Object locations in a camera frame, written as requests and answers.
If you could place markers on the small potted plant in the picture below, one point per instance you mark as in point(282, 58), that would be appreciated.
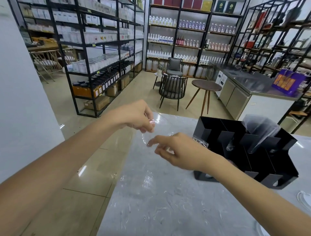
point(160, 69)

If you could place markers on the black cup organizer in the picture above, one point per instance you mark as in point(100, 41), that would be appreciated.
point(211, 126)

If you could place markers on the wide cardboard box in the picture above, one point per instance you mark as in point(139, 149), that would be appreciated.
point(100, 102)

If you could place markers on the light wooden chair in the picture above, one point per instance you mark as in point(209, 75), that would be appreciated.
point(47, 62)
point(69, 58)

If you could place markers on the rows of white containers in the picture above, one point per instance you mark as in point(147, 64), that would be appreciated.
point(97, 36)

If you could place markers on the black slatted chair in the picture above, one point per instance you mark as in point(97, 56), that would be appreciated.
point(173, 87)

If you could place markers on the black metal shelf rack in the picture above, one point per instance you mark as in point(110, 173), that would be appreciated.
point(179, 19)
point(83, 44)
point(290, 110)

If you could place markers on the round wooden side table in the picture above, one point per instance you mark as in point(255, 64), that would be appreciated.
point(206, 85)

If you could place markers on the person's left hand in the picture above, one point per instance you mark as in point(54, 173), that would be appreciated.
point(131, 114)

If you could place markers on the person's right forearm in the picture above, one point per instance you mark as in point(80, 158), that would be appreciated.
point(255, 199)

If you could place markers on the clear plastic wrap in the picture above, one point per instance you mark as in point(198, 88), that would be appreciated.
point(145, 138)

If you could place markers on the rows of pink bottles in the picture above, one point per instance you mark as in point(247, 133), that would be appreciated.
point(221, 29)

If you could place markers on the stainless steel counter cabinet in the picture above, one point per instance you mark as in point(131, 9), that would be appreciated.
point(262, 109)

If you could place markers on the rows of white bottles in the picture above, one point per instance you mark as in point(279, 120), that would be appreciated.
point(160, 22)

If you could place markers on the white carton dark label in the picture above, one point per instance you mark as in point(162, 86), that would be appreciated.
point(223, 82)
point(219, 77)

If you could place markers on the row of dark labelled bottles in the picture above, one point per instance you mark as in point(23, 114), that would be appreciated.
point(109, 77)

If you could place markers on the large white cabinet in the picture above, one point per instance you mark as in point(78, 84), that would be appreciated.
point(24, 97)

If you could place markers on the roll of clear plastic sleeves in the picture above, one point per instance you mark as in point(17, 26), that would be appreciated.
point(260, 128)

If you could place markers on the grey cushioned chair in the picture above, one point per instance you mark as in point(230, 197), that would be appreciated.
point(174, 65)

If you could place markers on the person's left forearm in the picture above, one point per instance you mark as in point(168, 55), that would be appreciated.
point(48, 170)

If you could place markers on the small knotted clear bag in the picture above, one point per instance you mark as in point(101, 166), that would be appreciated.
point(230, 146)

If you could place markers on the person's right hand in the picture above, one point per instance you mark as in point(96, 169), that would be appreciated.
point(187, 153)

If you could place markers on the small white round table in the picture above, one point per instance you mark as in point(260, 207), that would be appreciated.
point(158, 74)

